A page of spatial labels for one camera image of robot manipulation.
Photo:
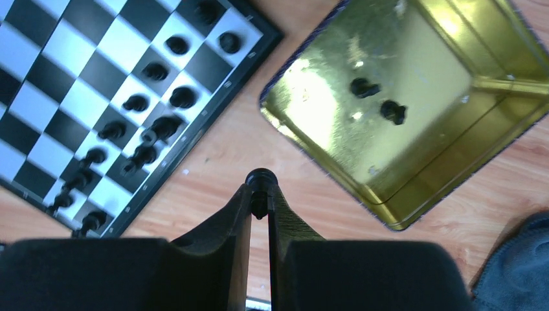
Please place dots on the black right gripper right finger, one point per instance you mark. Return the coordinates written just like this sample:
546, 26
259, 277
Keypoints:
309, 272

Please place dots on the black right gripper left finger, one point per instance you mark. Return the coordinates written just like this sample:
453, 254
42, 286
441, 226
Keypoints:
205, 269

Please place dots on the black rook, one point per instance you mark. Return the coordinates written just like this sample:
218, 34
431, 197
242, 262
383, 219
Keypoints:
207, 12

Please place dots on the yellow square tin box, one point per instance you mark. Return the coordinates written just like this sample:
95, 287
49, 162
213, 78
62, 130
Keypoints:
472, 74

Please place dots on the black pieces in tin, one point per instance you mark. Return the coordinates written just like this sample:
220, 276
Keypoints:
388, 109

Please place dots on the black king piece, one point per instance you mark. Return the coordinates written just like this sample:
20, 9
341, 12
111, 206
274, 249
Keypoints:
143, 155

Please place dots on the black queen piece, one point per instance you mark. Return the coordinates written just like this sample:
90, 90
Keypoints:
161, 129

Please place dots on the black pawn left pair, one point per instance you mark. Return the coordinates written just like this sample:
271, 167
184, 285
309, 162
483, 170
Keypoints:
93, 156

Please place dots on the black white chessboard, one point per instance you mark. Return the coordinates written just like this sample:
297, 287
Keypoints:
68, 66

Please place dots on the grey crumpled cloth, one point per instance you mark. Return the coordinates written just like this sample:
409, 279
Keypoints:
516, 276

